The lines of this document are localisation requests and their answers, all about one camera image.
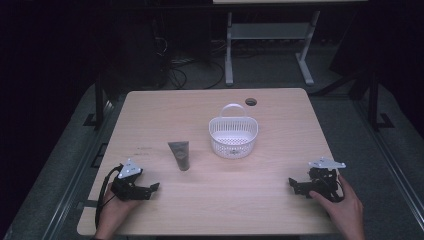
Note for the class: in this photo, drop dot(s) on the white plastic basket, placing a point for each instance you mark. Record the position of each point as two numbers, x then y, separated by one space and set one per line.
233 133

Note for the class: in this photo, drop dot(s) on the person's right hand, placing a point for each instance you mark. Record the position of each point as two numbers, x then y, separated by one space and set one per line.
343 210

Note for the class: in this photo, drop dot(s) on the grey squeeze tube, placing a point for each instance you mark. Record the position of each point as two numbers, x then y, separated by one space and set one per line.
180 154

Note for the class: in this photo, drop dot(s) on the white metal stand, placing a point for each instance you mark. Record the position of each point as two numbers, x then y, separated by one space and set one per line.
268 46

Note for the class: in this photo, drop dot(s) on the black metal stand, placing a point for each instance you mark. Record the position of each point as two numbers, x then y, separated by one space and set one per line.
375 103
98 103

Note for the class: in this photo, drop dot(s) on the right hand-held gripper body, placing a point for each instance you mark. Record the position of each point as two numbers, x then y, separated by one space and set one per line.
322 178

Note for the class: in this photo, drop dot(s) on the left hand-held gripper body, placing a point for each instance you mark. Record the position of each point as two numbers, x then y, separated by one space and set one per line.
128 181

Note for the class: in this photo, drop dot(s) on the person's left hand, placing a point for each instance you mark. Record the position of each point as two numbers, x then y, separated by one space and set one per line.
115 213

